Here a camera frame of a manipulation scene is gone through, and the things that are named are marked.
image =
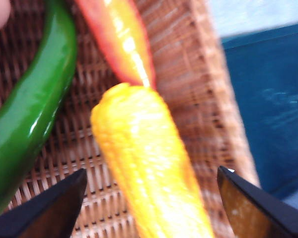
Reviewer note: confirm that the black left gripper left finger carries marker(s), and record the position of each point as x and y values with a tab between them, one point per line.
39	215

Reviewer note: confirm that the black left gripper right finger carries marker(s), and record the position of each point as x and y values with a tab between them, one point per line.
258	213

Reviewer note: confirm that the yellow corn cob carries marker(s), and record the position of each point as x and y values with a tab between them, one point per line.
144	153

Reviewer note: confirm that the brown wicker basket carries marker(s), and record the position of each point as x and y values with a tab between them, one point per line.
188	74

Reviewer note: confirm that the green chili pepper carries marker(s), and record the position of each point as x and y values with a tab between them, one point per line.
27	119

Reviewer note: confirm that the orange carrot with green leaves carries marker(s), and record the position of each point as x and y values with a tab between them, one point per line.
124	37

